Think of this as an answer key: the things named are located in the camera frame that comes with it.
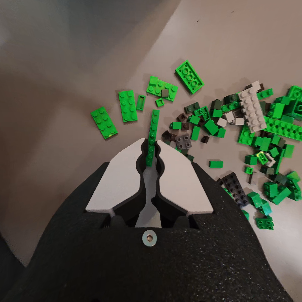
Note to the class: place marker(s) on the small narrow green lego piece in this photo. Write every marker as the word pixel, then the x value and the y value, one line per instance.
pixel 140 102

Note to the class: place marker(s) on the green two-by-two lego brick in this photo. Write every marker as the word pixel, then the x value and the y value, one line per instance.
pixel 264 223

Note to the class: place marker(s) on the dark grey square lego plate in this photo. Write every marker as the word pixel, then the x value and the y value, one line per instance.
pixel 183 140

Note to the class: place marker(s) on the tiny green square lego piece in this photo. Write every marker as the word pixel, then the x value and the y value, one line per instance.
pixel 159 102

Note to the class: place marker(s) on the long narrow green lego plate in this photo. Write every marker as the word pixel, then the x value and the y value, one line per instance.
pixel 152 139

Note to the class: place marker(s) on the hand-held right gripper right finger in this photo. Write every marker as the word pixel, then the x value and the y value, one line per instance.
pixel 181 181

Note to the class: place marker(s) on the black lego plate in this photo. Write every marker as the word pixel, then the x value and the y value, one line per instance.
pixel 236 188

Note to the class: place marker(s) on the green plate with attached pieces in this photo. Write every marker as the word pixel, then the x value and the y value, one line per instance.
pixel 162 88

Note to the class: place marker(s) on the upturned bright green lego plate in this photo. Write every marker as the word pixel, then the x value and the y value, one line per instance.
pixel 189 77

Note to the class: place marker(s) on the light grey lego plate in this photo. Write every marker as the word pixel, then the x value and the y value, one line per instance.
pixel 252 111

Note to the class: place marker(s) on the pile of mixed lego bricks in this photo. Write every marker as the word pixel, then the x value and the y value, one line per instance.
pixel 259 146

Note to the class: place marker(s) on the small green lego brick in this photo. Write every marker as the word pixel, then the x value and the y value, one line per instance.
pixel 216 164

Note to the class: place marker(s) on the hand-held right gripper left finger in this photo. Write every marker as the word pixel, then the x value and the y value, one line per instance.
pixel 120 181

